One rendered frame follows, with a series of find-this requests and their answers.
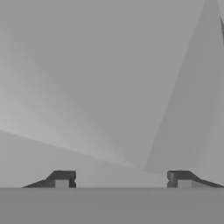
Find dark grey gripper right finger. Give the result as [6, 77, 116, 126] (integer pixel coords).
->
[166, 170, 224, 189]

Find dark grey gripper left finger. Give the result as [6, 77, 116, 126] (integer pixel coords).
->
[22, 170, 77, 189]

